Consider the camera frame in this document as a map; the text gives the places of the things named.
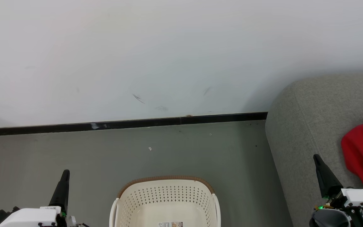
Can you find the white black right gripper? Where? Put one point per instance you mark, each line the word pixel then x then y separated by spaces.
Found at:
pixel 361 195

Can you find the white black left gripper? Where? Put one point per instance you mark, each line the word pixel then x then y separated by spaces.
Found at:
pixel 27 219

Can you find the grey fabric sofa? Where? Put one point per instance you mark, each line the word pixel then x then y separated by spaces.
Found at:
pixel 307 126

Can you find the cream perforated laundry basket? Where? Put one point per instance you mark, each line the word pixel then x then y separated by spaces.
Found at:
pixel 165 205

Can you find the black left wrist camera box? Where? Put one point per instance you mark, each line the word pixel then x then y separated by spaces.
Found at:
pixel 0 217

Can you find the black wall baseboard strip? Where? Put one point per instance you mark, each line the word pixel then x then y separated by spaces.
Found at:
pixel 121 123

